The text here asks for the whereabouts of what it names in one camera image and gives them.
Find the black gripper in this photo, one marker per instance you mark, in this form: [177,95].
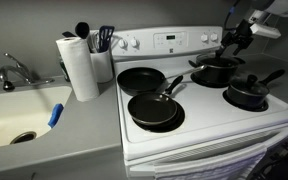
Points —
[243,33]

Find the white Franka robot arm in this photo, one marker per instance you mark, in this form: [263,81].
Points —
[284,6]

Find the white stove knob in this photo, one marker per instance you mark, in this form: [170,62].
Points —
[214,36]
[134,42]
[204,37]
[123,43]

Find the big black pot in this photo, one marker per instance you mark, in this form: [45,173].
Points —
[217,75]

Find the small glass saucepan lid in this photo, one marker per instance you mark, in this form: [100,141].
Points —
[250,89]

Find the white electric stove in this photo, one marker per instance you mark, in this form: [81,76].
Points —
[204,110]

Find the small black saucepan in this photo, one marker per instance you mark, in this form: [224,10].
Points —
[247,98]

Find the large black frying pan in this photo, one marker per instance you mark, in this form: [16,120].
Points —
[140,80]

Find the small black frying pan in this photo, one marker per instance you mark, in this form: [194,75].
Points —
[152,108]

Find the white hanging towel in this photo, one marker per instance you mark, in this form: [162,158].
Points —
[210,170]

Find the blue slotted spatula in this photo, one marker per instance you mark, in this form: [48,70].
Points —
[106,35]

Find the white utensil holder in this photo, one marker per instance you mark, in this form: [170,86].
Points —
[102,66]

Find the black ladle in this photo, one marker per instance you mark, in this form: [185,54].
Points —
[82,30]

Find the white paper towel roll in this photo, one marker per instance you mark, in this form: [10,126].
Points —
[79,70]

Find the black flat spatula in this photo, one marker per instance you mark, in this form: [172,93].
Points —
[69,34]

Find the green soap bottle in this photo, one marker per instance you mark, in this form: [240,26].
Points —
[64,70]

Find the blue sponge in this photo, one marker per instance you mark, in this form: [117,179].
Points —
[55,115]

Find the chrome sink faucet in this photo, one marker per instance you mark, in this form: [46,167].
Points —
[17,70]

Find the black sink sprayer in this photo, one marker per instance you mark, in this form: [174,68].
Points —
[8,86]

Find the metal sink drain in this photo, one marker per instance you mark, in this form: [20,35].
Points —
[23,137]

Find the white sink basin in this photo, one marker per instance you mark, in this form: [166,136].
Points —
[14,113]

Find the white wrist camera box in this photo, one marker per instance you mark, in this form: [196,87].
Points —
[265,30]

